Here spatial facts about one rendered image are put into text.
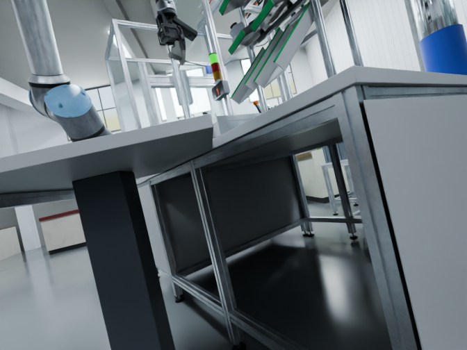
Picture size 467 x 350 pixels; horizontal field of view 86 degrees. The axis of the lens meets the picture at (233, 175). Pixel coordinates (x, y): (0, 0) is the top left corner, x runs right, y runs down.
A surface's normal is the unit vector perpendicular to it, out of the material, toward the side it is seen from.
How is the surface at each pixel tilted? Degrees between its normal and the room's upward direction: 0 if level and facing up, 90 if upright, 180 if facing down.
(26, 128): 90
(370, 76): 90
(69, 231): 90
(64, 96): 51
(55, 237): 90
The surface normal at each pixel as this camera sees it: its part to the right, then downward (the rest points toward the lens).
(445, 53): -0.60, 0.14
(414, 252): 0.53, -0.13
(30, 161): 0.09, -0.03
